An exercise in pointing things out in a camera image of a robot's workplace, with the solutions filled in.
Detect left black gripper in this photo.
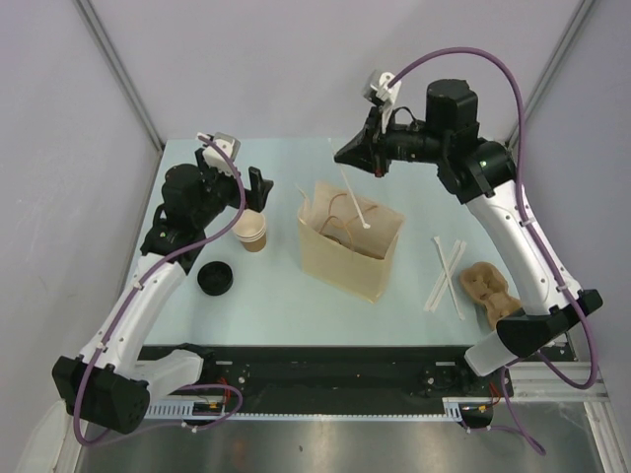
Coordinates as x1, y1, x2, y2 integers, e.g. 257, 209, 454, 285
192, 149, 271, 228

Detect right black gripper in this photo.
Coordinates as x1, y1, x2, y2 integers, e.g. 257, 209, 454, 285
334, 105, 448, 179

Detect stack of brown paper cups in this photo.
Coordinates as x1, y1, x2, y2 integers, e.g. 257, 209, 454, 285
232, 209, 267, 252

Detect white straw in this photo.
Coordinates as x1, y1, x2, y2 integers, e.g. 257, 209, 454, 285
424, 236, 467, 318
337, 164, 371, 230
430, 236, 466, 320

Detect brown paper takeout bag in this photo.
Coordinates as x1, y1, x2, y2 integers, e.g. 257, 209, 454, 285
297, 181, 405, 303

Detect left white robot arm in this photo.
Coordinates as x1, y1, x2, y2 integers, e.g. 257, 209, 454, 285
52, 134, 273, 446

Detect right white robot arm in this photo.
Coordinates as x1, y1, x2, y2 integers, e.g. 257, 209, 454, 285
334, 72, 603, 395

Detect stack of black lids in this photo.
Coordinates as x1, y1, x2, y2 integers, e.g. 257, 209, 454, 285
197, 261, 234, 297

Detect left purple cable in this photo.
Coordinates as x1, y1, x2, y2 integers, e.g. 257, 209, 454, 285
73, 137, 247, 447

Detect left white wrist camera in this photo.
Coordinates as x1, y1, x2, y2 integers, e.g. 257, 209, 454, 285
196, 132, 241, 176

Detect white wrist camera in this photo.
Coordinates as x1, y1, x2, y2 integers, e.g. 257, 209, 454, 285
196, 132, 241, 176
362, 70, 401, 124

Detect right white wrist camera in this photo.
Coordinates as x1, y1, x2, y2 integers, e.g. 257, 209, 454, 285
362, 70, 401, 124

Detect right aluminium frame post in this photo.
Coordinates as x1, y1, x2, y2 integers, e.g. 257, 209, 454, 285
504, 1, 598, 120

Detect aluminium frame post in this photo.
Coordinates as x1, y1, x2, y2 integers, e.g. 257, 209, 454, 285
72, 0, 166, 155
504, 1, 598, 120

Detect white slotted cable duct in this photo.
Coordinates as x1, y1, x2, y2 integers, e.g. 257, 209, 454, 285
144, 399, 228, 421

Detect left aluminium frame post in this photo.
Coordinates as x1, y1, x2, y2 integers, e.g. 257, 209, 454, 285
72, 0, 166, 155

